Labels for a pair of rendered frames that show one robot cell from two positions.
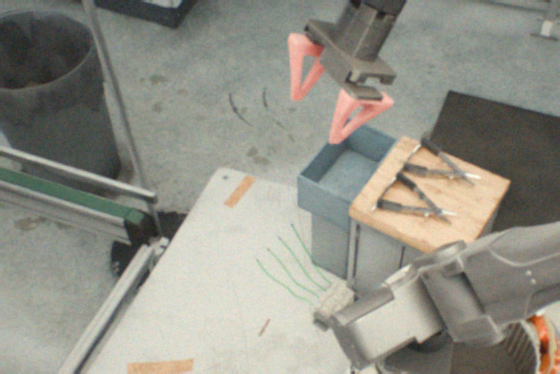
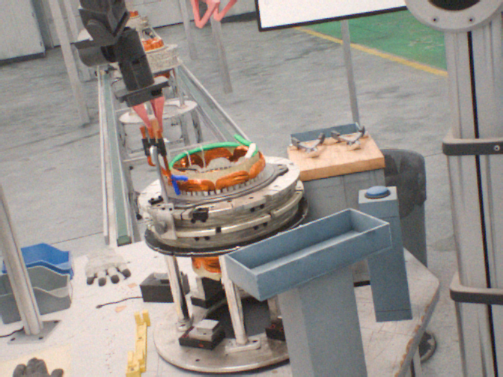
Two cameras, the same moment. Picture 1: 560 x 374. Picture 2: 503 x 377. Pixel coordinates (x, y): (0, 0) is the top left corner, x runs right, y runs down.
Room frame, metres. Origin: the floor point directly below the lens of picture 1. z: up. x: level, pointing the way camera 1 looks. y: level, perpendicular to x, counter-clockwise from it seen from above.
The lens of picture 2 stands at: (-0.15, -1.48, 1.54)
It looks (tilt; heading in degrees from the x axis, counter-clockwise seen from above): 19 degrees down; 63
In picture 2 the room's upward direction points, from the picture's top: 11 degrees counter-clockwise
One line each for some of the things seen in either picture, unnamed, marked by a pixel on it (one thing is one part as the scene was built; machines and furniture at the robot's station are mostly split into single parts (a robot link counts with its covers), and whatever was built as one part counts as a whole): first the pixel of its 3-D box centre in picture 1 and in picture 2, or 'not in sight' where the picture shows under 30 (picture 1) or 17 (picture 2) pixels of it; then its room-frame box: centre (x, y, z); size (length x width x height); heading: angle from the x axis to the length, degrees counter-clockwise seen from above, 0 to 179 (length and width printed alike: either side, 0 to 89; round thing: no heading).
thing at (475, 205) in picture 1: (429, 198); (332, 156); (0.73, -0.17, 1.05); 0.20 x 0.19 x 0.02; 60
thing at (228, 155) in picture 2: not in sight; (218, 157); (0.47, -0.14, 1.12); 0.06 x 0.02 x 0.04; 156
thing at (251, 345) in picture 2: not in sight; (242, 345); (0.36, -0.31, 0.81); 0.07 x 0.03 x 0.01; 148
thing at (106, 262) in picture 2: not in sight; (106, 263); (0.32, 0.35, 0.79); 0.24 x 0.12 x 0.02; 71
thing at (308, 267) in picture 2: not in sight; (319, 316); (0.42, -0.52, 0.92); 0.25 x 0.11 x 0.28; 178
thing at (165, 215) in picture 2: not in sight; (168, 224); (0.29, -0.27, 1.07); 0.04 x 0.02 x 0.05; 114
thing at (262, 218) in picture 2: not in sight; (245, 222); (0.40, -0.35, 1.06); 0.09 x 0.04 x 0.01; 156
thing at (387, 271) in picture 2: not in sight; (385, 254); (0.66, -0.39, 0.91); 0.07 x 0.07 x 0.25; 51
